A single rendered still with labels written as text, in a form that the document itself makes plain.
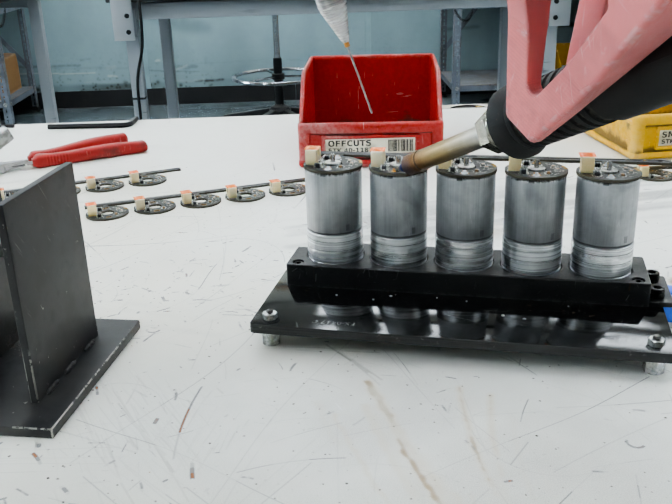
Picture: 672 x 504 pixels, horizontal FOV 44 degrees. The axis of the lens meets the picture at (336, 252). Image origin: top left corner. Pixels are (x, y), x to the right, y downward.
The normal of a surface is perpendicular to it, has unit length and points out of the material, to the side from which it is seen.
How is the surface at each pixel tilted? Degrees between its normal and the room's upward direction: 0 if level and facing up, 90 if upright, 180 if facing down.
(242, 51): 90
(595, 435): 0
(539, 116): 99
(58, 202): 90
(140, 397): 0
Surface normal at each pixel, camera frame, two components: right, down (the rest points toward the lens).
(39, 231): 0.99, 0.02
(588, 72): -0.87, 0.44
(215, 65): 0.04, 0.37
